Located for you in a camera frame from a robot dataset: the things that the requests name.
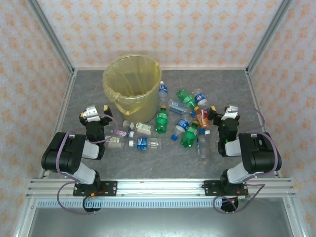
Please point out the blue red label bottle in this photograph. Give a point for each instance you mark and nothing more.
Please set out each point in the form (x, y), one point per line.
(200, 97)

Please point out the beige label clear bottle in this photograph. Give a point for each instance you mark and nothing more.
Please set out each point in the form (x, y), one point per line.
(114, 142)

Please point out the pink label clear bottle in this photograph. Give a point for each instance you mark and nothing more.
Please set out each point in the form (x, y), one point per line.
(121, 133)

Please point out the green plastic soda bottle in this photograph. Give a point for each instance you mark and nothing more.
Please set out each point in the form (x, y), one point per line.
(188, 135)
(184, 95)
(161, 121)

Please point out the large blue label clear bottle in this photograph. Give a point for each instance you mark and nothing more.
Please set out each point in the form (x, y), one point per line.
(143, 143)

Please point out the blue label bottle white cap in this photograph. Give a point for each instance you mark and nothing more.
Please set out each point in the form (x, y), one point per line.
(163, 90)

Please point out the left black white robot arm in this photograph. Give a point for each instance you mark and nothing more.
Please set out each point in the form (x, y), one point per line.
(61, 155)

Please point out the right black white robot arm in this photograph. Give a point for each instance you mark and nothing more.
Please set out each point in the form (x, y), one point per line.
(259, 155)

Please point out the yellow trash bin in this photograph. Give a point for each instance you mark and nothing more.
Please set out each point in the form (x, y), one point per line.
(128, 74)

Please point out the grey metal sheet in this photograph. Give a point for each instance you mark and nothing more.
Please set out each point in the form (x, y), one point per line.
(160, 222)

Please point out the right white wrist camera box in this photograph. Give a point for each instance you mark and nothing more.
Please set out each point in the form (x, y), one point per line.
(228, 114)

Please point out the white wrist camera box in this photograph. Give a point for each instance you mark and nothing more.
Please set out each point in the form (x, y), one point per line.
(228, 114)
(91, 114)

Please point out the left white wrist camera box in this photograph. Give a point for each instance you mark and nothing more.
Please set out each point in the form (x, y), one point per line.
(91, 114)

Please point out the aluminium side rail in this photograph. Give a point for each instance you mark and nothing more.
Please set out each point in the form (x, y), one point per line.
(255, 98)
(66, 98)

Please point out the aluminium front extrusion rail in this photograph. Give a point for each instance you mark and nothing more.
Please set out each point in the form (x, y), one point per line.
(160, 188)

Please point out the aluminium frame post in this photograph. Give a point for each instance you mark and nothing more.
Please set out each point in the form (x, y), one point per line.
(49, 34)
(269, 34)

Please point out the aluminium frame leg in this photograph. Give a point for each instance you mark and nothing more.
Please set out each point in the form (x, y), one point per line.
(300, 228)
(23, 228)

